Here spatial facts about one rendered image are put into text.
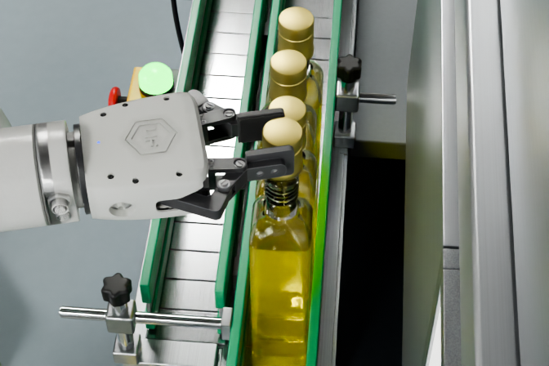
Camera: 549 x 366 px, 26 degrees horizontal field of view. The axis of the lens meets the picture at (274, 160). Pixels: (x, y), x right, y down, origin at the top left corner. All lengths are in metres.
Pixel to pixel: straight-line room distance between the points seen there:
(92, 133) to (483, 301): 0.43
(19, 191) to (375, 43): 0.68
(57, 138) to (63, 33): 1.04
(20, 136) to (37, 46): 1.01
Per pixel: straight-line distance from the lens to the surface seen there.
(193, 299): 1.27
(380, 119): 1.43
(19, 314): 1.65
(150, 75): 1.52
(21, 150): 0.96
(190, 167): 0.94
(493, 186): 0.70
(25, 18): 2.03
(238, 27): 1.53
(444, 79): 0.86
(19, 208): 0.96
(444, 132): 0.83
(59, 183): 0.95
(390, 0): 1.58
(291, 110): 1.05
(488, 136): 0.73
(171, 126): 0.97
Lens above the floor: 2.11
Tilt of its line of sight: 50 degrees down
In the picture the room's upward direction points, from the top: straight up
